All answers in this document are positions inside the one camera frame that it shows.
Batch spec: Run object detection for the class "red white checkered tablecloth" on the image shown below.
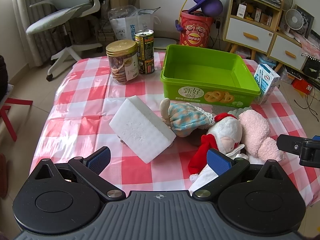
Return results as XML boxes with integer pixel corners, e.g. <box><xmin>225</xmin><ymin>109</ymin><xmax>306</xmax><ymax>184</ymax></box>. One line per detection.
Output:
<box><xmin>29</xmin><ymin>52</ymin><xmax>320</xmax><ymax>207</ymax></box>

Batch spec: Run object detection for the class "white plastic shopping bag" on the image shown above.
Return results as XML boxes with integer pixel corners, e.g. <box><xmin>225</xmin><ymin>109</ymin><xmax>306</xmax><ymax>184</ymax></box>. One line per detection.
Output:
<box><xmin>108</xmin><ymin>5</ymin><xmax>160</xmax><ymax>40</ymax></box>

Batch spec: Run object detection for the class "green plastic cookie bin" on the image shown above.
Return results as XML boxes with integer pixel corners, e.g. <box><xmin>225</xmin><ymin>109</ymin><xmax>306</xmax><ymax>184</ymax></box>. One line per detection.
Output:
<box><xmin>160</xmin><ymin>44</ymin><xmax>260</xmax><ymax>108</ymax></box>

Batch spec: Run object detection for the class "red stool frame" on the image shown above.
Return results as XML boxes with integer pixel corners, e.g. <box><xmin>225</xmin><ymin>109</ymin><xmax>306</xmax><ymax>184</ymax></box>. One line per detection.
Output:
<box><xmin>1</xmin><ymin>97</ymin><xmax>33</xmax><ymax>142</ymax></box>

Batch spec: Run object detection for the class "grey office chair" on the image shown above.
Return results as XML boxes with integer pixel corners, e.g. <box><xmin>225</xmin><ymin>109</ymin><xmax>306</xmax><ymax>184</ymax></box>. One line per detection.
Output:
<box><xmin>26</xmin><ymin>0</ymin><xmax>103</xmax><ymax>82</ymax></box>

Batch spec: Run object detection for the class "white cloth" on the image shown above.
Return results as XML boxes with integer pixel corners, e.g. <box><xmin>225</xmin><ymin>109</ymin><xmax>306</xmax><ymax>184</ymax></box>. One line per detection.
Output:
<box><xmin>189</xmin><ymin>150</ymin><xmax>249</xmax><ymax>195</ymax></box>

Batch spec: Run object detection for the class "small white desk fan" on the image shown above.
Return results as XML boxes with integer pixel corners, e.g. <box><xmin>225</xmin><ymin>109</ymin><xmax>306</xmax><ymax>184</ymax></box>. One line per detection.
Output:
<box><xmin>284</xmin><ymin>8</ymin><xmax>304</xmax><ymax>38</ymax></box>

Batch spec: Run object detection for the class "red chips bucket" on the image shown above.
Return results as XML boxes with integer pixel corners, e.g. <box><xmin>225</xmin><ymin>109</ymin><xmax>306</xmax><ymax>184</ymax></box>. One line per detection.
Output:
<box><xmin>175</xmin><ymin>10</ymin><xmax>214</xmax><ymax>48</ymax></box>

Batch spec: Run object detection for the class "purple hopper ball toy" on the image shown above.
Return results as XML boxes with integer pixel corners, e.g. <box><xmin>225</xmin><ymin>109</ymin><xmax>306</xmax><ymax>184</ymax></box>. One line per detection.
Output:
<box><xmin>188</xmin><ymin>0</ymin><xmax>223</xmax><ymax>17</ymax></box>

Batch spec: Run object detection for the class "wooden shelf cabinet with drawers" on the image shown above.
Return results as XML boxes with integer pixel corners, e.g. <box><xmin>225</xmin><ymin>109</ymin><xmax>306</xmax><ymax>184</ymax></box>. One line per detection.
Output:
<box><xmin>222</xmin><ymin>0</ymin><xmax>306</xmax><ymax>71</ymax></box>

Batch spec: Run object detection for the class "white santa plush toy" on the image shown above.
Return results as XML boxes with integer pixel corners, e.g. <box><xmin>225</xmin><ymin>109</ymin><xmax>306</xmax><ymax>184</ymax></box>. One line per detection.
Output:
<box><xmin>187</xmin><ymin>112</ymin><xmax>243</xmax><ymax>182</ymax></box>

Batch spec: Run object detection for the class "blue white milk carton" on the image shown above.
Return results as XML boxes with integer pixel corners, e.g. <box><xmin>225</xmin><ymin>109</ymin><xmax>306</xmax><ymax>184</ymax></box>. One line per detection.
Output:
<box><xmin>254</xmin><ymin>64</ymin><xmax>280</xmax><ymax>105</ymax></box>

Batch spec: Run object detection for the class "light green towel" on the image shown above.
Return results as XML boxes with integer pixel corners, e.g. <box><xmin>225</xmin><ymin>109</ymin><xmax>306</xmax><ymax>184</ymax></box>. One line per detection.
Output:
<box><xmin>228</xmin><ymin>106</ymin><xmax>252</xmax><ymax>118</ymax></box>

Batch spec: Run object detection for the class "pink fluffy sock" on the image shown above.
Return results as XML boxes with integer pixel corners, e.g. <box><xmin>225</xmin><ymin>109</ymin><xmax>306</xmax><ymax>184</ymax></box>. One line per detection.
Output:
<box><xmin>238</xmin><ymin>109</ymin><xmax>285</xmax><ymax>161</ymax></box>

